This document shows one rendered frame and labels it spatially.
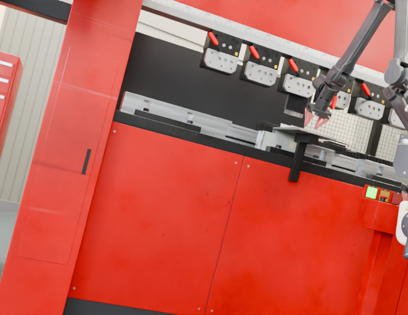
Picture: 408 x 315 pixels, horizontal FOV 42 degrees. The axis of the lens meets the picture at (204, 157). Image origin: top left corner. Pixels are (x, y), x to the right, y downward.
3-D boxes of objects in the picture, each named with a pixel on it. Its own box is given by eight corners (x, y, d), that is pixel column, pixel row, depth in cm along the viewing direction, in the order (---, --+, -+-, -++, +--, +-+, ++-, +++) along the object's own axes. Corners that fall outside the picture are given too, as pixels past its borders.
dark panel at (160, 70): (106, 110, 276) (127, 28, 277) (106, 110, 278) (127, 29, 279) (295, 160, 310) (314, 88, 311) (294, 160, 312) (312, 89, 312)
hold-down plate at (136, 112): (133, 115, 222) (135, 109, 222) (131, 115, 227) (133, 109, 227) (199, 134, 231) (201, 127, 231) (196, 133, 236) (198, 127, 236)
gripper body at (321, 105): (305, 105, 233) (313, 90, 229) (325, 111, 236) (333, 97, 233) (310, 112, 227) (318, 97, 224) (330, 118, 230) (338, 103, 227)
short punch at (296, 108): (284, 112, 250) (289, 93, 250) (283, 112, 252) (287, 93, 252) (303, 118, 253) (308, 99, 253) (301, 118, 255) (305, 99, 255)
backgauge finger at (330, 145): (343, 150, 265) (345, 141, 265) (316, 149, 290) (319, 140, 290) (363, 157, 269) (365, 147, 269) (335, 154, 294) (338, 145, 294)
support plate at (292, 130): (299, 129, 223) (300, 127, 223) (273, 129, 248) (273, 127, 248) (335, 140, 228) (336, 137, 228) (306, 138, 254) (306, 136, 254)
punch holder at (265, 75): (244, 77, 239) (253, 42, 240) (238, 79, 248) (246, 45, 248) (273, 87, 244) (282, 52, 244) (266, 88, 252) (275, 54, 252)
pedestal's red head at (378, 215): (371, 229, 218) (382, 187, 218) (355, 223, 234) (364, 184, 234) (415, 240, 221) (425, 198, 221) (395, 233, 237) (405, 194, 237)
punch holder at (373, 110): (355, 112, 257) (363, 79, 258) (346, 112, 266) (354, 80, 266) (381, 120, 262) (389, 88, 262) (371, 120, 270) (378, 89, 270)
